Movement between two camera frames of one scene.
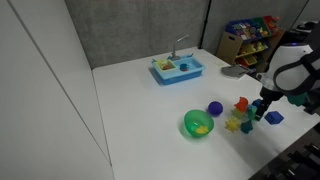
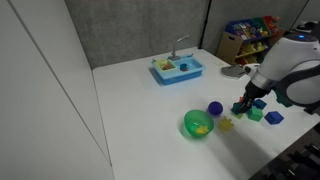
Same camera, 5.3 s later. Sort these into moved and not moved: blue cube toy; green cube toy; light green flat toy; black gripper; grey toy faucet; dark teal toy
Moved: black gripper; dark teal toy
Not moved: blue cube toy; green cube toy; grey toy faucet; light green flat toy
